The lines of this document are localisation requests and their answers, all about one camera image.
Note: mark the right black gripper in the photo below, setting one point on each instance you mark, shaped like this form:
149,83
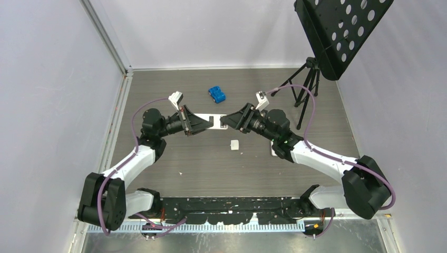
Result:
245,115

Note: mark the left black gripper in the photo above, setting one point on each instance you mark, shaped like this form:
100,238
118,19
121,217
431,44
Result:
193,124

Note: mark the white remote with black window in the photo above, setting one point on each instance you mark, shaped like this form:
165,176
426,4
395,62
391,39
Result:
214,119

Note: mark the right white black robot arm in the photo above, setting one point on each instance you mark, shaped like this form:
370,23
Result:
364,188

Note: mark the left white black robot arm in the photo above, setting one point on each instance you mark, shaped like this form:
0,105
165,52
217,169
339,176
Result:
104,201

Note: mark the white remote with buttons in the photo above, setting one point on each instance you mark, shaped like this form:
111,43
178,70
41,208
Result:
273,153

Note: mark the white battery cover plain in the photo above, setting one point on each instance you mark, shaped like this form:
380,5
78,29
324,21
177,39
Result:
234,145

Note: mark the blue toy car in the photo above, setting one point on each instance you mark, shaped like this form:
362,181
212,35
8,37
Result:
217,94

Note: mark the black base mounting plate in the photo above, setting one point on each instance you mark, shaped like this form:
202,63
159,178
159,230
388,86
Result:
234,210

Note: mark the black perforated music stand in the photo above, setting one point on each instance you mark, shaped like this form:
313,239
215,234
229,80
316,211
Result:
336,30

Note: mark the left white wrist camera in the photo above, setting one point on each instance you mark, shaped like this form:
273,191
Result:
175,99

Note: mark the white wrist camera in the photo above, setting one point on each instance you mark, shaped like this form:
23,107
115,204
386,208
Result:
175,99
263,101

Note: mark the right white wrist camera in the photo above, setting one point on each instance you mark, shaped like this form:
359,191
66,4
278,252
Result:
263,101

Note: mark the aluminium corner frame rail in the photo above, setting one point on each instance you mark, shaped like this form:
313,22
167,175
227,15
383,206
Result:
100,20

